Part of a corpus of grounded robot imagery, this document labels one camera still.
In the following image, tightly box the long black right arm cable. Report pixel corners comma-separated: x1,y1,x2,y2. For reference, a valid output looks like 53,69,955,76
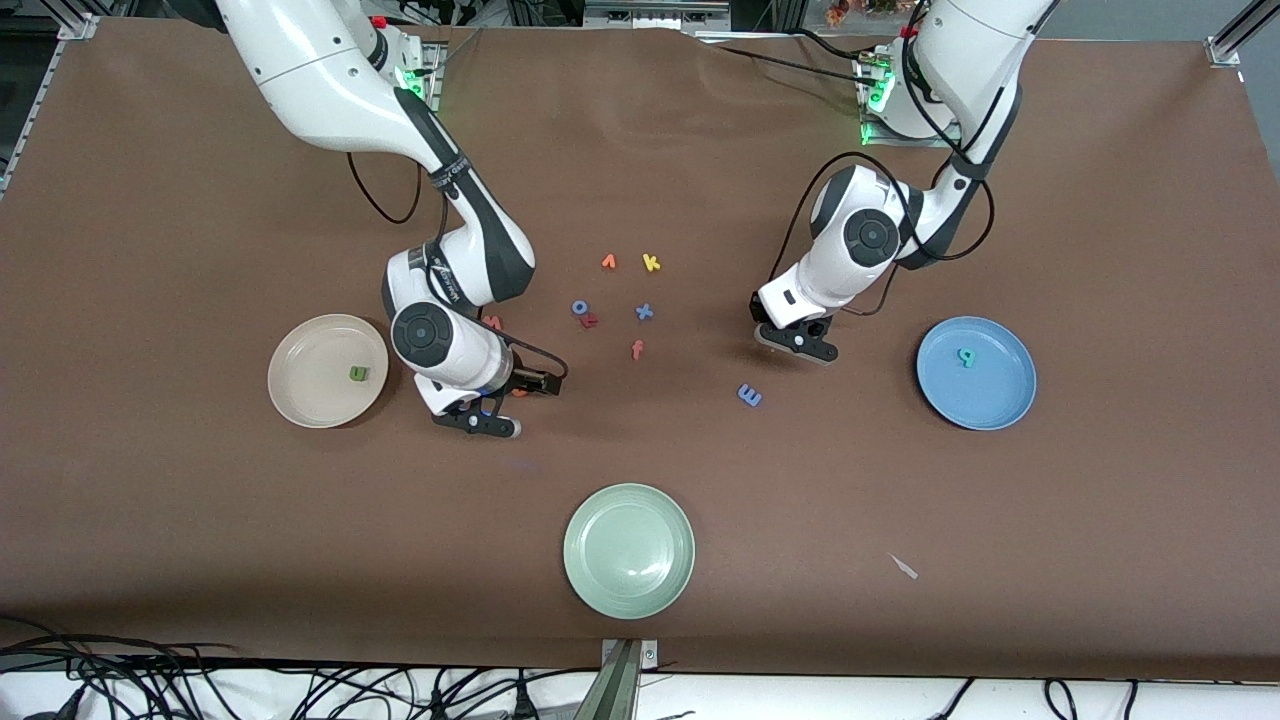
347,150,424,225

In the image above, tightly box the blue round plate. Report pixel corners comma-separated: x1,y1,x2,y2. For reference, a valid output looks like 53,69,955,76
916,316,1038,431

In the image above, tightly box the beige round plate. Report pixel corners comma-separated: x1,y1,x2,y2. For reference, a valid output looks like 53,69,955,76
267,314,390,429

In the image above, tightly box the brown table cover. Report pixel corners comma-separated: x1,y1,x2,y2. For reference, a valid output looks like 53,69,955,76
0,18,1280,683

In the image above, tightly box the long black arm cable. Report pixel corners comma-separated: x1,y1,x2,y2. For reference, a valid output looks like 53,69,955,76
765,0,1003,318
347,150,424,225

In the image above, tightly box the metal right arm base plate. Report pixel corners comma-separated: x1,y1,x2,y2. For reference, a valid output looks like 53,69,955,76
400,40,443,113

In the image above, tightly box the orange dried plant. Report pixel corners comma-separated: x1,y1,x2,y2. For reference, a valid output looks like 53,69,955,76
825,0,901,26

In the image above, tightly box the aluminium frame profile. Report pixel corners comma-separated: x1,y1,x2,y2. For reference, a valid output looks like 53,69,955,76
0,12,101,196
1205,0,1280,69

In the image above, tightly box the green round plate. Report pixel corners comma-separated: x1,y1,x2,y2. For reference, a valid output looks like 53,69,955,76
563,483,696,620

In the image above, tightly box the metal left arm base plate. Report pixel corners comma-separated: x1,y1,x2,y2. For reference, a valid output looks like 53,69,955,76
858,55,951,149

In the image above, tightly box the tangled black cable bundle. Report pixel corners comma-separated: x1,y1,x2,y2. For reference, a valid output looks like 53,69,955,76
0,618,601,720

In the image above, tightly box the short black right gripper cable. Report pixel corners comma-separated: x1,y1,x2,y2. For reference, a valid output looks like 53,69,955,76
498,335,570,383

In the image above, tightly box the metal table edge bracket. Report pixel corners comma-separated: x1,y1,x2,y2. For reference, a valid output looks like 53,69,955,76
600,638,659,720

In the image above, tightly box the grey metal rail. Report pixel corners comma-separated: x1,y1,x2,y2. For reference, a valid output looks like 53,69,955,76
583,0,733,31

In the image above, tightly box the long black left arm cable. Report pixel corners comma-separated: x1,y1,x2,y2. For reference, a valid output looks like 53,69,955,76
765,0,1003,318

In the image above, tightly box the black cable to arm base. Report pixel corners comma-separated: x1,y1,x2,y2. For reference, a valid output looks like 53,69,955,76
715,43,869,81
790,27,883,61

